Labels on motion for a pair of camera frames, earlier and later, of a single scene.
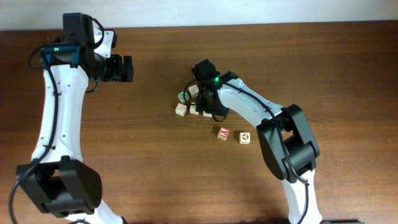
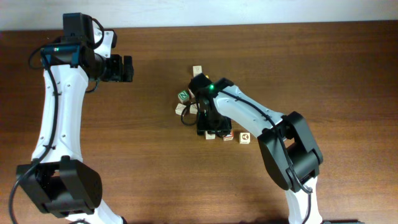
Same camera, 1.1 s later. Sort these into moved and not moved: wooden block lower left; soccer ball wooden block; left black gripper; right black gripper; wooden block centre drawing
Moved: right black gripper
Not moved: wooden block centre drawing; left black gripper; wooden block lower left; soccer ball wooden block
